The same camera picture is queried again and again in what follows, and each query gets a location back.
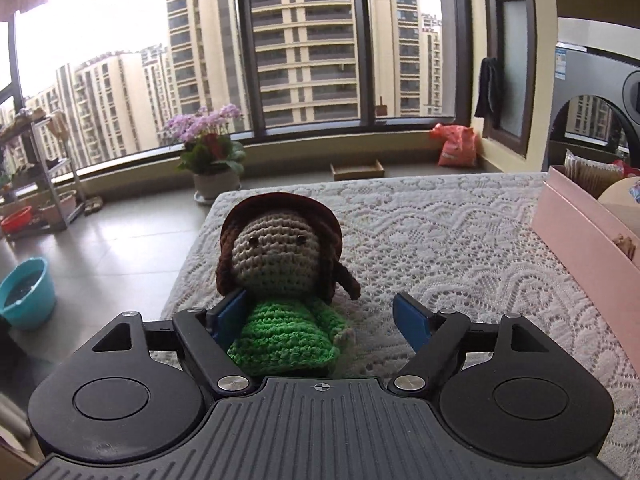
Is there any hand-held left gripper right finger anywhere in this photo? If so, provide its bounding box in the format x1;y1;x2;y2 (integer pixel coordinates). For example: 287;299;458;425
392;291;551;396

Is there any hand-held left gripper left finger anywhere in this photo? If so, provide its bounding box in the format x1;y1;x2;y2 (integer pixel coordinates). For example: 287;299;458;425
90;290;253;396

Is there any crochet doll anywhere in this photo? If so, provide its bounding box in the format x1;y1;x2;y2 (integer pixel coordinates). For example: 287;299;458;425
216;191;362;377

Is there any pink storage box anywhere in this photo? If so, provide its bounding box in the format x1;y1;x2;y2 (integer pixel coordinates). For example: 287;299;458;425
531;165;640;323

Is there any round beige cushion with stickers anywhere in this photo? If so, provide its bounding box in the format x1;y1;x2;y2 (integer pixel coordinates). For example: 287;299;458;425
597;177;640;211

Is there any white lace tablecloth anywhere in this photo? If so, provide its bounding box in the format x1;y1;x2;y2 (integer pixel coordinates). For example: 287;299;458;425
150;172;640;480

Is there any shallow wooden tray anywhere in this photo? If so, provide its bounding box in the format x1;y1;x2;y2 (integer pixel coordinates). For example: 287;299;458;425
330;159;386;181

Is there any potted pink flower plant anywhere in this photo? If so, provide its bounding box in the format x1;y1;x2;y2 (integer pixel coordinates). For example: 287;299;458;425
159;104;248;206

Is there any red plastic bag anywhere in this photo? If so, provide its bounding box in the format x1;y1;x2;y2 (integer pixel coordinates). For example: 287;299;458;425
430;122;478;169

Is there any teal plastic basin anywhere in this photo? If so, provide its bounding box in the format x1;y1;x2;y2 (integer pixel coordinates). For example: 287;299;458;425
0;257;57;331

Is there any metal storage rack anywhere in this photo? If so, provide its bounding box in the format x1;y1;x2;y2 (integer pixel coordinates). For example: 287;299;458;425
0;110;83;233

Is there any red plastic basin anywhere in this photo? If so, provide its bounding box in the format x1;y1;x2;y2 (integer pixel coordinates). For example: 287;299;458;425
0;206;35;235

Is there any brown patterned pouch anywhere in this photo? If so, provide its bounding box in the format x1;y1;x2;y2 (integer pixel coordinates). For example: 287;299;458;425
564;149;628;198

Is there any dark hanging cloth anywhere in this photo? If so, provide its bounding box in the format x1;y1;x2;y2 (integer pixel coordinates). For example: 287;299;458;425
473;56;505;131

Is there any dark framed frosted window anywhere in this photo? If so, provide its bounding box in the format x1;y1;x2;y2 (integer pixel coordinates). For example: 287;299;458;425
482;0;537;158

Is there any grey washing machine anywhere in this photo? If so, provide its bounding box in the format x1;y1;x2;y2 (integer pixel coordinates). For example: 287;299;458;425
541;17;640;173

